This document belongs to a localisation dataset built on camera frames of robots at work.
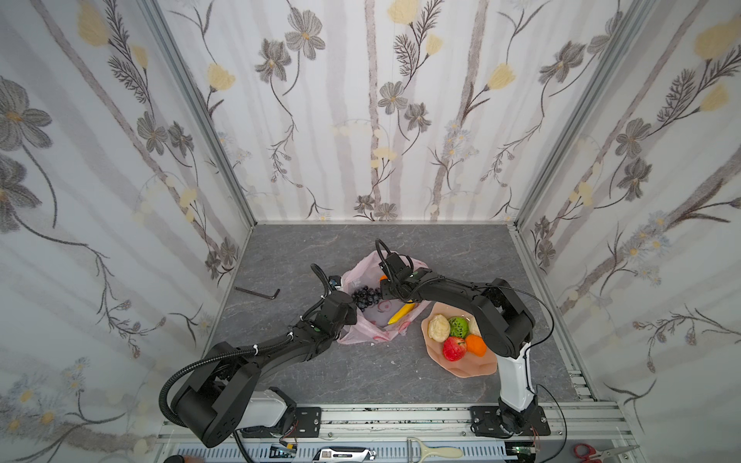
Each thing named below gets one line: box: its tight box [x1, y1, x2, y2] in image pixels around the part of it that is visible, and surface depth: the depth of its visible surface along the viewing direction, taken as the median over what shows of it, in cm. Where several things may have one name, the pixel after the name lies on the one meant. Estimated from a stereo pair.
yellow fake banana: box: [386, 301, 416, 326], surface depth 94 cm
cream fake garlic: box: [427, 313, 451, 343], surface depth 84 cm
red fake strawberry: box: [441, 335, 467, 362], surface depth 83 cm
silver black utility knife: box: [312, 446, 378, 463], surface depth 70 cm
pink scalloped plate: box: [420, 301, 498, 380], surface depth 84 cm
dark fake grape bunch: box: [351, 285, 382, 313], surface depth 95 cm
